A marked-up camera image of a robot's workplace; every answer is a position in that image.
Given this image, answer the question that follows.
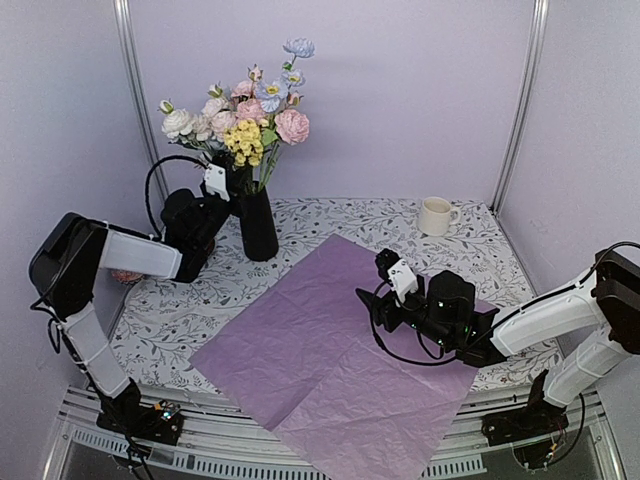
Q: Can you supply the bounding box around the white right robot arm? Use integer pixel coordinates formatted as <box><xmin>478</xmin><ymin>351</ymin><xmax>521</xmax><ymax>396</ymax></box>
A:
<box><xmin>356</xmin><ymin>246</ymin><xmax>639</xmax><ymax>436</ymax></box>

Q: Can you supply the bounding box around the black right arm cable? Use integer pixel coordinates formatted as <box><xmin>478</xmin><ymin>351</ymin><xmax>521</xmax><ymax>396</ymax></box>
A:
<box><xmin>372</xmin><ymin>284</ymin><xmax>466</xmax><ymax>367</ymax></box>

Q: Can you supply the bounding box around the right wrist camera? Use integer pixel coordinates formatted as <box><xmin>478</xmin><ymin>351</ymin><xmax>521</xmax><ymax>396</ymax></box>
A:
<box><xmin>375</xmin><ymin>249</ymin><xmax>419</xmax><ymax>305</ymax></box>

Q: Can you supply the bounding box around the pink rose flower stem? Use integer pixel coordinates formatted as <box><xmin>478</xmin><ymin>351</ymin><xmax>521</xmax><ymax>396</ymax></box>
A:
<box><xmin>207</xmin><ymin>63</ymin><xmax>306</xmax><ymax>131</ymax></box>

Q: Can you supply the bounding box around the blue poppy flower stem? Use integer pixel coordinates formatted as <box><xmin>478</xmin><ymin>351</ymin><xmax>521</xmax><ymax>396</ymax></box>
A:
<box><xmin>249</xmin><ymin>38</ymin><xmax>316</xmax><ymax>127</ymax></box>

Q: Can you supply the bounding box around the yellow small flower sprig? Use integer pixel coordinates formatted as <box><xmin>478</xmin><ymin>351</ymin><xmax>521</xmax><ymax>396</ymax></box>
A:
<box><xmin>224</xmin><ymin>119</ymin><xmax>265</xmax><ymax>194</ymax></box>

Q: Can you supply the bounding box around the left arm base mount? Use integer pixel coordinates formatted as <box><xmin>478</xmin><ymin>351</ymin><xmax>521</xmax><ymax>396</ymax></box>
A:
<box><xmin>96</xmin><ymin>380</ymin><xmax>184</xmax><ymax>446</ymax></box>

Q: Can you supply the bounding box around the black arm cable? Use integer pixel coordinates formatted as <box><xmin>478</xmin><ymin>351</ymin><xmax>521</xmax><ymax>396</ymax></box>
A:
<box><xmin>372</xmin><ymin>284</ymin><xmax>466</xmax><ymax>367</ymax></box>
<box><xmin>144</xmin><ymin>154</ymin><xmax>209</xmax><ymax>239</ymax></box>

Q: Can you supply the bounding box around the black tapered vase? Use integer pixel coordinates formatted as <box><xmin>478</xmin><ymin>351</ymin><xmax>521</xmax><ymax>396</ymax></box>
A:
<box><xmin>239</xmin><ymin>188</ymin><xmax>279</xmax><ymax>262</ymax></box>

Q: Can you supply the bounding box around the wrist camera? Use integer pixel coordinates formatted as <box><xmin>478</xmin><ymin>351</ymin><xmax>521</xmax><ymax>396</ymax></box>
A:
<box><xmin>203</xmin><ymin>156</ymin><xmax>231</xmax><ymax>202</ymax></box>
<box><xmin>375</xmin><ymin>249</ymin><xmax>419</xmax><ymax>305</ymax></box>

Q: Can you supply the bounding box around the purple pink wrapping paper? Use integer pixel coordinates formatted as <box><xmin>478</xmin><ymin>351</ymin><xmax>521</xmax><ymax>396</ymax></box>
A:
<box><xmin>189</xmin><ymin>232</ymin><xmax>504</xmax><ymax>480</ymax></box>

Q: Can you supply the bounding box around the white rose flower stem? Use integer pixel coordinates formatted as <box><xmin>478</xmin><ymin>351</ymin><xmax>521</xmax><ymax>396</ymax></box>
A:
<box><xmin>159</xmin><ymin>100</ymin><xmax>212</xmax><ymax>150</ymax></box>

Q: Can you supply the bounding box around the aluminium frame post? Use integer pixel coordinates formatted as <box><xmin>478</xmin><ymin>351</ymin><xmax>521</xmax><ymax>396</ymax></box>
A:
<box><xmin>490</xmin><ymin>0</ymin><xmax>550</xmax><ymax>217</ymax></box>
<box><xmin>112</xmin><ymin>0</ymin><xmax>174</xmax><ymax>215</ymax></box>

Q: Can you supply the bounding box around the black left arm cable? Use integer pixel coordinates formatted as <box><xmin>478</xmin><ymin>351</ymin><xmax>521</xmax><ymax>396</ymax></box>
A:
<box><xmin>144</xmin><ymin>154</ymin><xmax>209</xmax><ymax>239</ymax></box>

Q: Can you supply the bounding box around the left aluminium frame post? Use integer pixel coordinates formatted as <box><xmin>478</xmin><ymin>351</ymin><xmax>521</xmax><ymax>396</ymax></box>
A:
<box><xmin>112</xmin><ymin>0</ymin><xmax>174</xmax><ymax>215</ymax></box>

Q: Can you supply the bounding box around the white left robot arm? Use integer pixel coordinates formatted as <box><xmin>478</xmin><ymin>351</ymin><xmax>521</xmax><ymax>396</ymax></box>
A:
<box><xmin>29</xmin><ymin>165</ymin><xmax>250</xmax><ymax>434</ymax></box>

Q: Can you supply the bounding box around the floral patterned tablecloth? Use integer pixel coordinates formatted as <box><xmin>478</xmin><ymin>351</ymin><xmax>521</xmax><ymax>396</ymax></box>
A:
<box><xmin>111</xmin><ymin>199</ymin><xmax>534</xmax><ymax>394</ymax></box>

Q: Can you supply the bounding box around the aluminium front rail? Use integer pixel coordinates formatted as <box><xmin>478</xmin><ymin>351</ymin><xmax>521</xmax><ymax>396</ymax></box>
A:
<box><xmin>43</xmin><ymin>386</ymin><xmax>625</xmax><ymax>479</ymax></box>

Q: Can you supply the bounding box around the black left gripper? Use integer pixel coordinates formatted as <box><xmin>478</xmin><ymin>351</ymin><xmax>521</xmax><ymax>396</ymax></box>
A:
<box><xmin>194</xmin><ymin>166</ymin><xmax>249</xmax><ymax>251</ymax></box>

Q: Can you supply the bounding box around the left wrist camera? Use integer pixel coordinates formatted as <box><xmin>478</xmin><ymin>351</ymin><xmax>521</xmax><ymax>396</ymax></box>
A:
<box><xmin>203</xmin><ymin>156</ymin><xmax>231</xmax><ymax>202</ymax></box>

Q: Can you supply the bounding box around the right aluminium frame post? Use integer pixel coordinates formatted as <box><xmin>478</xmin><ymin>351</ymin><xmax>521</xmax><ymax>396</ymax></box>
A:
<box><xmin>490</xmin><ymin>0</ymin><xmax>550</xmax><ymax>217</ymax></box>

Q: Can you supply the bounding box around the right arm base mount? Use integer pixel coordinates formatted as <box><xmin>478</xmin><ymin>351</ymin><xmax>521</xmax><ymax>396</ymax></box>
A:
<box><xmin>481</xmin><ymin>370</ymin><xmax>569</xmax><ymax>470</ymax></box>

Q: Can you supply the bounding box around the cream ceramic mug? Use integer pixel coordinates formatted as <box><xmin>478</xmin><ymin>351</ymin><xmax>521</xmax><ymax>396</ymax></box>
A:
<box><xmin>417</xmin><ymin>197</ymin><xmax>461</xmax><ymax>237</ymax></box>

